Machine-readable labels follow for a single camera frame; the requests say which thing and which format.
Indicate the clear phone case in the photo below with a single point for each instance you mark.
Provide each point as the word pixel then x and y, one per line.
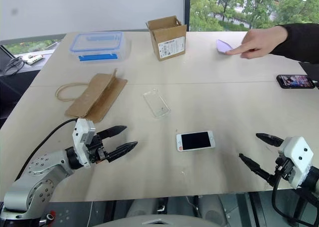
pixel 157 103

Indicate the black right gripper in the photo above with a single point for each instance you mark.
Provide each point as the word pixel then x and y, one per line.
pixel 286 168

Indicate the person's forearm in black sleeve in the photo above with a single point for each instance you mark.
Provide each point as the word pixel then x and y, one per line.
pixel 304 41

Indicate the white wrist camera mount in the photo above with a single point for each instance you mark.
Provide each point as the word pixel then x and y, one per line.
pixel 81 139
pixel 299 152

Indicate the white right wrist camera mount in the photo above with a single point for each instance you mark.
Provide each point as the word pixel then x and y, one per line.
pixel 299 152

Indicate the white device with red parts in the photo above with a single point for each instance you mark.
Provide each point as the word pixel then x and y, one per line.
pixel 32 59

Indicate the black window frame post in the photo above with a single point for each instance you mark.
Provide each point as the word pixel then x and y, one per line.
pixel 187 8

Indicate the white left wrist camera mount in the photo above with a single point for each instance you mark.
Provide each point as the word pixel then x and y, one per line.
pixel 81 139

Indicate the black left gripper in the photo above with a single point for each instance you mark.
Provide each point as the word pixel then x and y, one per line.
pixel 96 151

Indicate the clear container with blue lid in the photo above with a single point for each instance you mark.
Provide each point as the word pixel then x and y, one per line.
pixel 97 41

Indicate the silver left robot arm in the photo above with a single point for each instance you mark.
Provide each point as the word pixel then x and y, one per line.
pixel 37 177

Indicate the dark side table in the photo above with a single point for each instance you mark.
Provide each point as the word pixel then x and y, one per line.
pixel 15 92

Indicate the light purple folded sheet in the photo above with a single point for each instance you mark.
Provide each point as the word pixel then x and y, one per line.
pixel 223 46

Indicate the white smartphone with red sticker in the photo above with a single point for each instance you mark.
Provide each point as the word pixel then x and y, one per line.
pixel 195 141

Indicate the person's bare hand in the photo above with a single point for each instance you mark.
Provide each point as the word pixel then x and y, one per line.
pixel 261 41

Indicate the black smartphone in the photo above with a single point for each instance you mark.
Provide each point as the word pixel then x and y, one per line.
pixel 294 81

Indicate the open cardboard box with label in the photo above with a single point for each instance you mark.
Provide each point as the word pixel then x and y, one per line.
pixel 172 46

